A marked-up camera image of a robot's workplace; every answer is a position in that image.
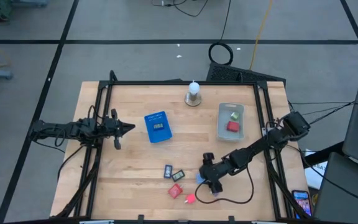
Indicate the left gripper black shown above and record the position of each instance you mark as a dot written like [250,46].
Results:
[110,127]

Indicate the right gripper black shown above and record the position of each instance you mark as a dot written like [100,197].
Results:
[216,172]

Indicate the light blue charger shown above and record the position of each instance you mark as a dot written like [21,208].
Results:
[199,180]

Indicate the pink charger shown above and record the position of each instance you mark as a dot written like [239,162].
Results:
[191,198]

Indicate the black digital display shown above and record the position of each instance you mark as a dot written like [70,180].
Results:
[178,175]

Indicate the red slotted charger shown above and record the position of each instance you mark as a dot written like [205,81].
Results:
[175,191]

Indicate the blue-framed digital display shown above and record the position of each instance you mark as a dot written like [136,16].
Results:
[158,126]

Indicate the dark blue digital display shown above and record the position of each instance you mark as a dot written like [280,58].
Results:
[168,171]

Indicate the blue plastic basket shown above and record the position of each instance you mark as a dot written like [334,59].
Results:
[165,137]

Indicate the red plug charger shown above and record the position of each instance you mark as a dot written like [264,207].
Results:
[232,126]

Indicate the small green charger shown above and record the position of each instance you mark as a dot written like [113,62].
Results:
[235,115]

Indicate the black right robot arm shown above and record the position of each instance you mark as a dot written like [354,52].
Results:
[253,152]

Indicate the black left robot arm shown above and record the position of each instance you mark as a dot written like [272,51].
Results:
[64,128]

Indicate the grey plastic bin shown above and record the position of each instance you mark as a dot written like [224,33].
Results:
[224,109]

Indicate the round wooden bulb stand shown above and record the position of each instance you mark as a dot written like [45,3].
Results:
[193,101]

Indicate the white light bulb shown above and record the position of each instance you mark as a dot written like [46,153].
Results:
[194,88]

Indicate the smartphone with lit screen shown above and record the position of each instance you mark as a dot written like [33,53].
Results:
[302,202]

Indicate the black perforated panel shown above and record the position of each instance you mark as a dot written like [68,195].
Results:
[228,74]

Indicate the white paper sign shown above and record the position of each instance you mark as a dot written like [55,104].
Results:
[314,177]

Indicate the yellow round object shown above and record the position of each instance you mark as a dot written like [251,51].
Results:
[315,198]

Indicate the black support bar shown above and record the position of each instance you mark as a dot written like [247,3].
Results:
[322,155]

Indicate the dark grey cabinet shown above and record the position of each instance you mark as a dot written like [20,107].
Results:
[346,199]

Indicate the grey flat object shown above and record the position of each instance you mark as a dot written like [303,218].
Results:
[30,3]

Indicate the black aluminium table frame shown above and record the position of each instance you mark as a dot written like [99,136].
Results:
[182,82]

